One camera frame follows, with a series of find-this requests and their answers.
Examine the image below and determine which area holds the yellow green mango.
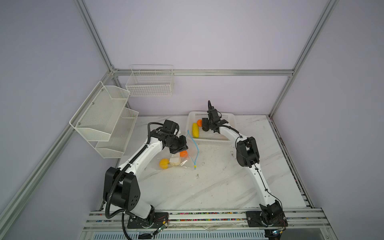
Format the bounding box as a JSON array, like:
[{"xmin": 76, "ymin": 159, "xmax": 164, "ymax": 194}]
[{"xmin": 192, "ymin": 123, "xmax": 200, "ymax": 138}]

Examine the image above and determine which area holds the white garlic bulb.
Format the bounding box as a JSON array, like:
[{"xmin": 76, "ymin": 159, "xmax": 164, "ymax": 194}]
[{"xmin": 169, "ymin": 154, "xmax": 181, "ymax": 166}]

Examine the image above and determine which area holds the yellow peach fruit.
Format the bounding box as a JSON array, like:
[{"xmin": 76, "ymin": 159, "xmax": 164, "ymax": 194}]
[{"xmin": 159, "ymin": 159, "xmax": 170, "ymax": 170}]

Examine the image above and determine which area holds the clear zip top bag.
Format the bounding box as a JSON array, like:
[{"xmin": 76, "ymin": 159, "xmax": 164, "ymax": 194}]
[{"xmin": 159, "ymin": 130, "xmax": 200, "ymax": 170}]

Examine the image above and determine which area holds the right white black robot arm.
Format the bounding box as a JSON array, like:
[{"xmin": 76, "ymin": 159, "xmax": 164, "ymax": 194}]
[{"xmin": 202, "ymin": 102, "xmax": 287, "ymax": 227}]

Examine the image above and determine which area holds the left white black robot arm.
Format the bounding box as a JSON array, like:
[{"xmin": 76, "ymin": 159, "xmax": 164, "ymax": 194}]
[{"xmin": 103, "ymin": 120, "xmax": 188, "ymax": 228}]

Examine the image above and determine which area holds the white perforated plastic basket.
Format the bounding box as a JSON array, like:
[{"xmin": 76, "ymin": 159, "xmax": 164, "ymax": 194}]
[{"xmin": 186, "ymin": 111, "xmax": 237, "ymax": 145}]

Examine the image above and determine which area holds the white mesh two-tier shelf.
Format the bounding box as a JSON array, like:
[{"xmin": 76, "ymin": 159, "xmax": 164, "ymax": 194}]
[{"xmin": 69, "ymin": 82, "xmax": 139, "ymax": 159}]

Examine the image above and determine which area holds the white wire wall basket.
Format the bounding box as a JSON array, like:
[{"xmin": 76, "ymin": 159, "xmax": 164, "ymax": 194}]
[{"xmin": 126, "ymin": 65, "xmax": 174, "ymax": 97}]

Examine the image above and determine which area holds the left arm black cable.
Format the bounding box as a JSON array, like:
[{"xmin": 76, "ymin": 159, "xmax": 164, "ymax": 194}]
[{"xmin": 104, "ymin": 121, "xmax": 164, "ymax": 240}]

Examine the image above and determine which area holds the aluminium front rail base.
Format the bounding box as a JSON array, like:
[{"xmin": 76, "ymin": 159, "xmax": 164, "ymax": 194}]
[{"xmin": 80, "ymin": 208, "xmax": 337, "ymax": 240}]

